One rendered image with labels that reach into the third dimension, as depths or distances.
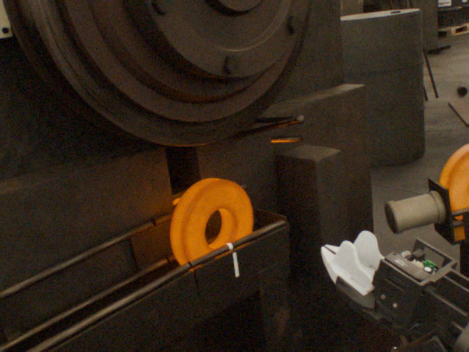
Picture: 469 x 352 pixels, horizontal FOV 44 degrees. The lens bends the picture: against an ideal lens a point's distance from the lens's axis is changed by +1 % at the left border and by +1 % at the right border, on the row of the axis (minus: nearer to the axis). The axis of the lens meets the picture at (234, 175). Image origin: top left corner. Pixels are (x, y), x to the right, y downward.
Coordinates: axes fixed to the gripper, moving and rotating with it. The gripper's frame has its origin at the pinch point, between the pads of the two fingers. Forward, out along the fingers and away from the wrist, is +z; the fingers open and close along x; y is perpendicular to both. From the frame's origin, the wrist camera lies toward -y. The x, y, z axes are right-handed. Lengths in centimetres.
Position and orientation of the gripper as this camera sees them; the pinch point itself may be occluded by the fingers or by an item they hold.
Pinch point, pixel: (330, 257)
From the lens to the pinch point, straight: 75.3
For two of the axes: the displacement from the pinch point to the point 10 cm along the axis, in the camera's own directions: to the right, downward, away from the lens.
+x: -7.6, 2.8, -5.9
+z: -6.5, -4.4, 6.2
